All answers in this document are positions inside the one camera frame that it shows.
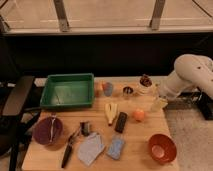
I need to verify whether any orange fruit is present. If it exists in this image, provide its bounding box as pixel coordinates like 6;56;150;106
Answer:
133;109;145;122

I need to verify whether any small black metal clip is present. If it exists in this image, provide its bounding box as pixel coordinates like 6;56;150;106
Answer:
80;121;90;136

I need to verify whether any light blue towel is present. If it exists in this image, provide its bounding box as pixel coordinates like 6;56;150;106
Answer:
77;132;105;166

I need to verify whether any small metal cup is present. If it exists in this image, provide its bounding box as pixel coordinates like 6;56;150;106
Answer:
123;86;134;98

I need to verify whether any green plastic tray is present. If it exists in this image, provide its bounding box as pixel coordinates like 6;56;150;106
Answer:
40;73;94;110

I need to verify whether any red bowl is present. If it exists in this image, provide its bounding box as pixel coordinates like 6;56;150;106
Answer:
148;134;177;165

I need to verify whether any metal spoon in bowl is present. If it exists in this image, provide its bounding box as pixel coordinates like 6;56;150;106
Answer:
50;113;56;143

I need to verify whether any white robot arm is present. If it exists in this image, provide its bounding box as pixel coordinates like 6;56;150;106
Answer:
150;54;213;112

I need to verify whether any blue sponge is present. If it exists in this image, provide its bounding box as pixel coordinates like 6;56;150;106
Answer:
107;136;125;160

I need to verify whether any black handled knife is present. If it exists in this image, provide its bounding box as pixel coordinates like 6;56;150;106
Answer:
61;127;80;168

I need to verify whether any blue cup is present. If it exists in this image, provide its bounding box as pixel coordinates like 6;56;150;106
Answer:
102;82;114;97

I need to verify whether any white cup with brown contents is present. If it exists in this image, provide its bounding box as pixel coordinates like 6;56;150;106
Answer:
138;74;152;94

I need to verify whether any black rectangular block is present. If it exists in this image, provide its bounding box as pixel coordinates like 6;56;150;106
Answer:
115;112;128;133

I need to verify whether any purple bowl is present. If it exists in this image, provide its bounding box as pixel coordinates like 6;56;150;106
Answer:
33;117;63;145

